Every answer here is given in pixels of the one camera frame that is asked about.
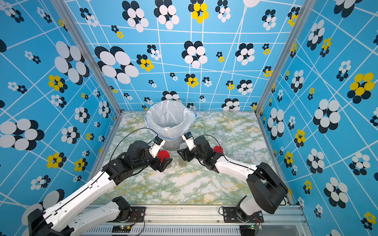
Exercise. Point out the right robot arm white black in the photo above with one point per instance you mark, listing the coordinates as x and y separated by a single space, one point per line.
267 189

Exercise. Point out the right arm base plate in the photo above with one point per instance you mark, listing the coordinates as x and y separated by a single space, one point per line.
235 215

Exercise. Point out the left aluminium corner post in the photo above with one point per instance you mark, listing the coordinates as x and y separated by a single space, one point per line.
78 38

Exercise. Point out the aluminium corner post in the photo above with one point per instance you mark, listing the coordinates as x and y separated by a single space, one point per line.
78 38
291 40

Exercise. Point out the red lid jar left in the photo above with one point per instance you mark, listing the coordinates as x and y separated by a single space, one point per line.
163 154

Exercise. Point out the right circuit board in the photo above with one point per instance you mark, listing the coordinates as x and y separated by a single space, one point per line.
251 230

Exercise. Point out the red jar lid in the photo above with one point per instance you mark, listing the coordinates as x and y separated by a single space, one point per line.
218 149

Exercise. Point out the grey trash bin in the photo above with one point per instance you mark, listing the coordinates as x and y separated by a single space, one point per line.
173 145

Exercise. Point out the circuit board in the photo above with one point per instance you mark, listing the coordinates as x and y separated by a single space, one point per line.
251 230
121 229

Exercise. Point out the lidless clear jar beans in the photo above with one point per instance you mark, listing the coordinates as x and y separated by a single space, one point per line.
182 163

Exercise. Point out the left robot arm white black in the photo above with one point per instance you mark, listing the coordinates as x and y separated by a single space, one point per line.
65 218

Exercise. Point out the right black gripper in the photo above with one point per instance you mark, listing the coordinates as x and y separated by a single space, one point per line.
192 151

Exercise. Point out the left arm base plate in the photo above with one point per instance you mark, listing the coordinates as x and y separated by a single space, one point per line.
136 214

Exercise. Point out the white plastic bin liner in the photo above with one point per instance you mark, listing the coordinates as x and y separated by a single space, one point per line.
170 119

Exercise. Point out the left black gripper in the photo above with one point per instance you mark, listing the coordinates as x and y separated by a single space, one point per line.
158 161

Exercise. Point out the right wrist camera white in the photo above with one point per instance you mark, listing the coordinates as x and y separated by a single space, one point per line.
189 140

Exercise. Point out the left circuit board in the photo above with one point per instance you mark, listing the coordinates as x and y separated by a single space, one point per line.
121 229

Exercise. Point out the aluminium front rail frame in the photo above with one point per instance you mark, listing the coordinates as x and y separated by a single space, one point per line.
204 220

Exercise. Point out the right aluminium corner post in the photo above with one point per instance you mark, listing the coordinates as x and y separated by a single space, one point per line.
291 40

